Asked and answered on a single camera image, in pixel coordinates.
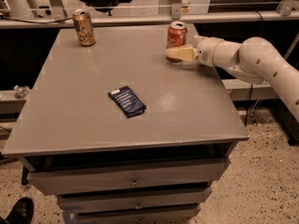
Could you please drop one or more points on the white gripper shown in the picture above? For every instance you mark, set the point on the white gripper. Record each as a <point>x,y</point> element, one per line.
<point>206,51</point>

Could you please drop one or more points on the red coke can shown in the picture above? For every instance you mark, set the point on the red coke can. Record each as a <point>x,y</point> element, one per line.
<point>176,34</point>

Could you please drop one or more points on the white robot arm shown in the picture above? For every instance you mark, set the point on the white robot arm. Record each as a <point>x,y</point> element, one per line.
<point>253,61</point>

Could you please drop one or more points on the orange gold soda can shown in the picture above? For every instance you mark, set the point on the orange gold soda can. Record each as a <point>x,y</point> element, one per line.
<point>84,27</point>

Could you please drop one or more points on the dark blue snack bar wrapper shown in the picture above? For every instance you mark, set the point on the dark blue snack bar wrapper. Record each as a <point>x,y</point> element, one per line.
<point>128,102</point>

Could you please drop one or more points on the grey drawer cabinet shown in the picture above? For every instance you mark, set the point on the grey drawer cabinet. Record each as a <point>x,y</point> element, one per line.
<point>118,134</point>

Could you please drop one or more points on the top grey drawer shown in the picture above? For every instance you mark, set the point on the top grey drawer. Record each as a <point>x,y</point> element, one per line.
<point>128,176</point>

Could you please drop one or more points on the grey drawer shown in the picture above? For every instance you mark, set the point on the grey drawer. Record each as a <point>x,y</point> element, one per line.
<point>134,200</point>
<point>138,216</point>
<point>128,176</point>

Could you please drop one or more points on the bottom grey drawer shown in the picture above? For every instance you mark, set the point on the bottom grey drawer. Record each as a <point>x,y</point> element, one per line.
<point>138,216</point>

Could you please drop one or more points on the crumpled clear plastic piece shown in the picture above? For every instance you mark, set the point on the crumpled clear plastic piece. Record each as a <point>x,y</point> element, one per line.
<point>21,91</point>

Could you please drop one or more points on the middle grey drawer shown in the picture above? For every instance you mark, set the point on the middle grey drawer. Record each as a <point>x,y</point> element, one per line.
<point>134,200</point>

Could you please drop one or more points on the black leather shoe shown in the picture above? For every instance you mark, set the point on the black leather shoe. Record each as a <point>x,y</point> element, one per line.
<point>21,213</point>

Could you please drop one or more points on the grey metal rail frame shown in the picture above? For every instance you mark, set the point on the grey metal rail frame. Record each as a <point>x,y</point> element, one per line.
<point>58,13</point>

